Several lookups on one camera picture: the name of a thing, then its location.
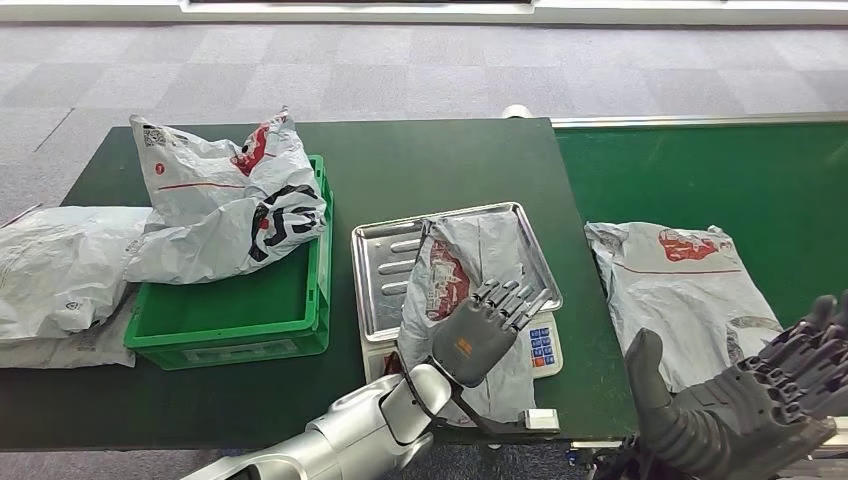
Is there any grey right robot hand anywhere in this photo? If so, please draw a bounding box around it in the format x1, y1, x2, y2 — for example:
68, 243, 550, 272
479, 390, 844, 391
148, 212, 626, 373
624, 291, 848, 480

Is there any white electronic weighing scale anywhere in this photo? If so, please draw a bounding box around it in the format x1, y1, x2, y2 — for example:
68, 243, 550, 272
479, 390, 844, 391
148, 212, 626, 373
351, 201, 564, 386

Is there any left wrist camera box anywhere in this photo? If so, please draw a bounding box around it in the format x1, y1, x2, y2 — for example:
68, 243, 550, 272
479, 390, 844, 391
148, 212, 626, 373
453, 380, 562, 437

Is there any green plastic crate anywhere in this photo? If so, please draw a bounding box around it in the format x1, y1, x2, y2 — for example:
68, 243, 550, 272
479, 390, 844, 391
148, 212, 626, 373
122, 155, 334, 371

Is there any flat pale plastic parcel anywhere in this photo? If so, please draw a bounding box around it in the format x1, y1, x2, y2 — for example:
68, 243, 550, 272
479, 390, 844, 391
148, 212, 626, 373
0, 291, 137, 370

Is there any grey parcel with red stripe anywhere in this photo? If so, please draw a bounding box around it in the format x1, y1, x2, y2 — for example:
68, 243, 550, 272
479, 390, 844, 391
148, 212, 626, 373
584, 221, 784, 393

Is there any white crumpled plastic parcel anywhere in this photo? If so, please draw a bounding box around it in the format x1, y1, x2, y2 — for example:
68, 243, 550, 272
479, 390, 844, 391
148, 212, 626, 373
0, 206, 154, 344

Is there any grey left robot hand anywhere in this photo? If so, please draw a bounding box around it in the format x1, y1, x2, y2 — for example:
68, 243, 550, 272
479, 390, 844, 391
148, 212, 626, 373
430, 278, 552, 389

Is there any green conveyor belt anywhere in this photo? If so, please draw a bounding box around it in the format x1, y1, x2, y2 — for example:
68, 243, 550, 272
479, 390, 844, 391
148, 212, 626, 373
555, 122, 848, 399

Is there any white parcel with black print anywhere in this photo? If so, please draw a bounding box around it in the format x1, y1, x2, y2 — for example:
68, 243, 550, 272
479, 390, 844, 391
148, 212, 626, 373
124, 107, 328, 286

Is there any grey parcel with red print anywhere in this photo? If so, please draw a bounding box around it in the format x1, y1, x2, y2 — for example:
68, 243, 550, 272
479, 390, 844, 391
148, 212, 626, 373
396, 211, 541, 425

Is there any dark green table board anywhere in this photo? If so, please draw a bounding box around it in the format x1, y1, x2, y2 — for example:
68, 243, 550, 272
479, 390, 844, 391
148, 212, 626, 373
0, 117, 641, 453

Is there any aluminium conveyor side rail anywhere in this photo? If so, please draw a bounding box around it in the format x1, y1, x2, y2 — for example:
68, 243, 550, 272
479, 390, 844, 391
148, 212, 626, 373
549, 111, 848, 129
569, 415, 848, 460

